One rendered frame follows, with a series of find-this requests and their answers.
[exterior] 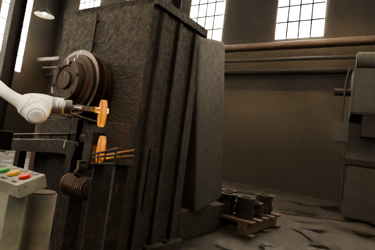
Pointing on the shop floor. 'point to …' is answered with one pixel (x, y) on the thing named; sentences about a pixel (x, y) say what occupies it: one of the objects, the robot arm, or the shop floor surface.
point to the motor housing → (70, 210)
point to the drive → (205, 146)
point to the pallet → (248, 213)
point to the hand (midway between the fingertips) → (102, 110)
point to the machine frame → (134, 115)
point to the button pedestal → (15, 204)
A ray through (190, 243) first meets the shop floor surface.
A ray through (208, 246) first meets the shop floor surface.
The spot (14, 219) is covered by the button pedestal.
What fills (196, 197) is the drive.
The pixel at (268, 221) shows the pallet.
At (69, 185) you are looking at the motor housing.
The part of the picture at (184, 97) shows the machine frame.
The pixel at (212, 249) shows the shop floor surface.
